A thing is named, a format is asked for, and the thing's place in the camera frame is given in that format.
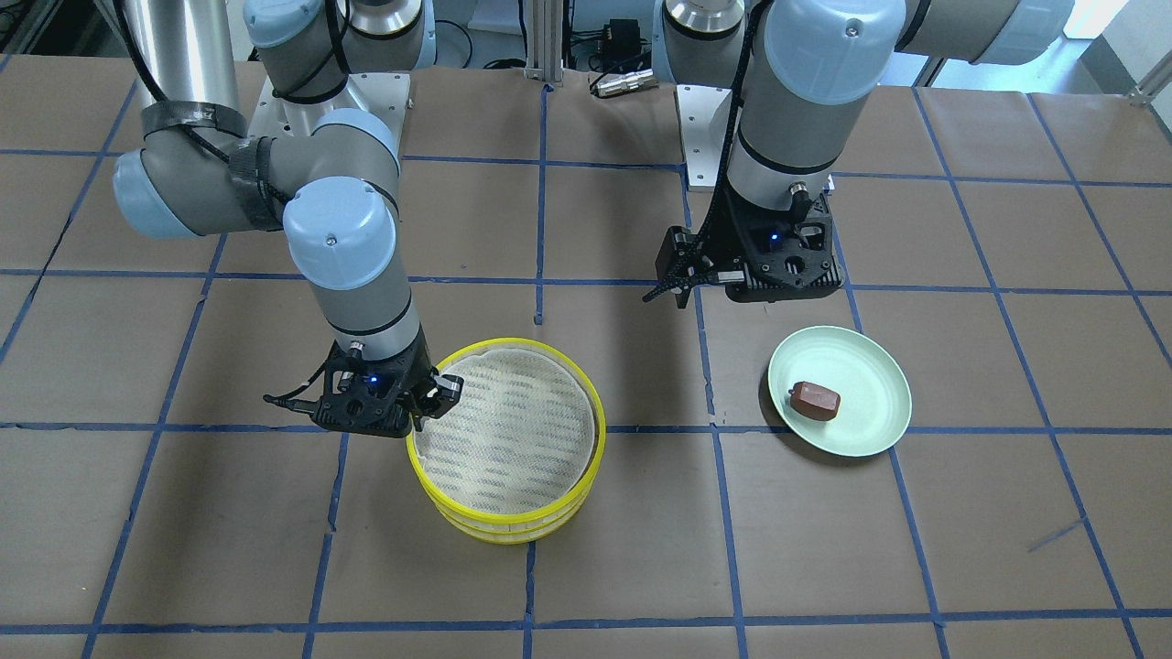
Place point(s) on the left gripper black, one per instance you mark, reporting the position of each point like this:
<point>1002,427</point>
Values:
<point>730,232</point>

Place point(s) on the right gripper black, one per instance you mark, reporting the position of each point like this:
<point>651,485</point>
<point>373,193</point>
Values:
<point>423,374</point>

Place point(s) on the yellow bamboo steamer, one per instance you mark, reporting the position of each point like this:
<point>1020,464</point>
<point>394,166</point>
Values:
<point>513,528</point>
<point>529,426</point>

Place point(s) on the brown red bun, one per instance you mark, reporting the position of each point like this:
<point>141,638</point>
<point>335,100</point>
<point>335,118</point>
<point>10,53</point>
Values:
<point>814,401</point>

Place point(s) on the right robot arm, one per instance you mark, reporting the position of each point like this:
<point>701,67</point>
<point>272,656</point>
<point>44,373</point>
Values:
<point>329,183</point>

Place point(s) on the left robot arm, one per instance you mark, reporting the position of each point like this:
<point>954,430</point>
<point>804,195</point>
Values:
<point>799,74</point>

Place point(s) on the light green plate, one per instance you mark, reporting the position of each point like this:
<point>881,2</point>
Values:
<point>876,401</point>

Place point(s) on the black power adapter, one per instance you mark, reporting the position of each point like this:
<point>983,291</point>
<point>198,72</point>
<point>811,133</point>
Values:
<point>620,43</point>

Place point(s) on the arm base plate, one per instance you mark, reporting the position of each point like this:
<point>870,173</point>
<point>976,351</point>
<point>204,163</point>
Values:
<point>703,113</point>
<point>384,94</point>

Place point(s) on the silver cable connector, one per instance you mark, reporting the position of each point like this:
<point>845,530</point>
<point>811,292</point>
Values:
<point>617,84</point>

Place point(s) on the aluminium frame post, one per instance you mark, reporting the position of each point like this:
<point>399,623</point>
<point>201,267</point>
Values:
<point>544,31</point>

